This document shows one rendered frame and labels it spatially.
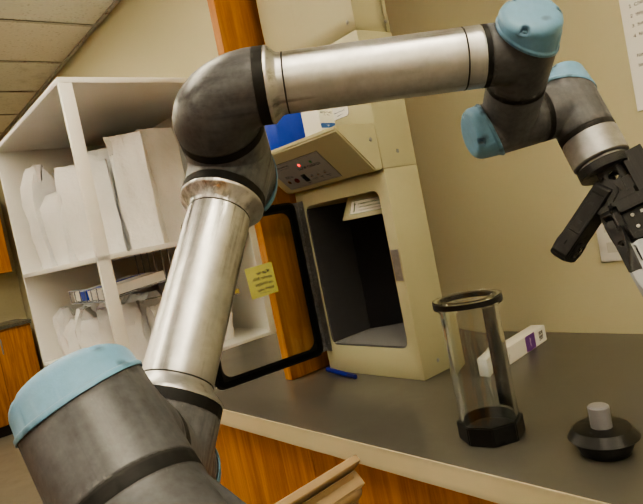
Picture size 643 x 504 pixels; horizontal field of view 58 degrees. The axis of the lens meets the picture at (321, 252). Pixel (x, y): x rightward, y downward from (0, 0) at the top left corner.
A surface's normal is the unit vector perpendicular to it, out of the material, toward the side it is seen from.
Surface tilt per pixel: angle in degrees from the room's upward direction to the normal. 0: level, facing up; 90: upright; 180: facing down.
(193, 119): 104
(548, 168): 90
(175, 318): 53
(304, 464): 90
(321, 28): 90
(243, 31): 90
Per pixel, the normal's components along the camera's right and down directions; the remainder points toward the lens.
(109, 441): 0.14, -0.67
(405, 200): 0.63, -0.09
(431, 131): -0.75, 0.18
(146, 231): 0.07, 0.22
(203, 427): 0.86, -0.18
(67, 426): -0.12, -0.51
